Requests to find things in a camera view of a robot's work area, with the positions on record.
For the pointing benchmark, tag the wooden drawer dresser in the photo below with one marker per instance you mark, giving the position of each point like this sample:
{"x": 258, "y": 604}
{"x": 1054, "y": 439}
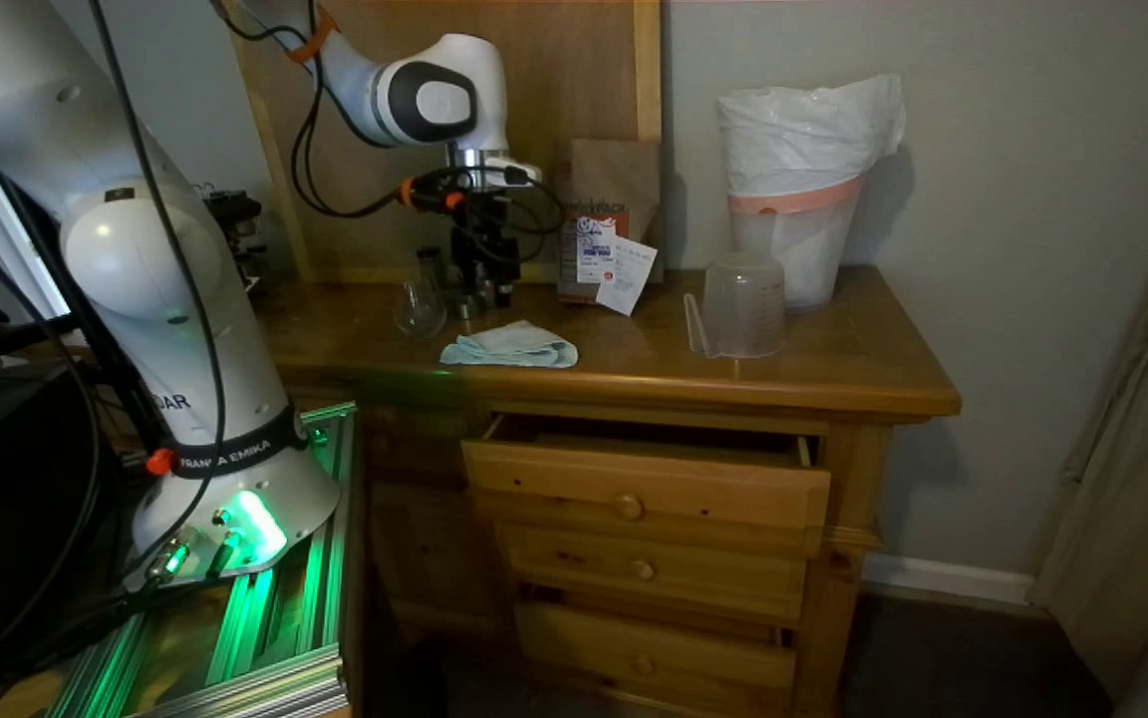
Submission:
{"x": 647, "y": 523}

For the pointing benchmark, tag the brown paper bag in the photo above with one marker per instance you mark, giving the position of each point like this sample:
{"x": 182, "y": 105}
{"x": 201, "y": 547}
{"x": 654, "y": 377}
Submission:
{"x": 615, "y": 179}

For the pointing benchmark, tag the green lit aluminium robot base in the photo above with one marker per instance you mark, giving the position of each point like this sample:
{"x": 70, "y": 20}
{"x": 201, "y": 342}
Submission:
{"x": 258, "y": 647}

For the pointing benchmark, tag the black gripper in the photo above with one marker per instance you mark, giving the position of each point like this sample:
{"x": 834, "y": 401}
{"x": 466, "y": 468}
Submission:
{"x": 480, "y": 240}

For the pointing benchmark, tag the stemless wine glass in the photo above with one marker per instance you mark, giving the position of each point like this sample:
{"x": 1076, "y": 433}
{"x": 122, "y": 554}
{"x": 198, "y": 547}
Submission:
{"x": 425, "y": 297}

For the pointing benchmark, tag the light blue towel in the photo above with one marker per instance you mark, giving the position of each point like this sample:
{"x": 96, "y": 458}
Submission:
{"x": 513, "y": 343}

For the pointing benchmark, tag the clear plastic measuring pitcher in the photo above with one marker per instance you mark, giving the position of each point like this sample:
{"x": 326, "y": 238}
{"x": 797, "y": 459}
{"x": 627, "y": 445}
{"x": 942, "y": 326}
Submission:
{"x": 739, "y": 310}

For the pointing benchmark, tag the white bin with liner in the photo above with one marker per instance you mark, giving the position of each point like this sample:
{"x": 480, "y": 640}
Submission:
{"x": 796, "y": 168}

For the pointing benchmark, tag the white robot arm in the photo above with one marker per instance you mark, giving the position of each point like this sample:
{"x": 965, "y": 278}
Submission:
{"x": 235, "y": 483}

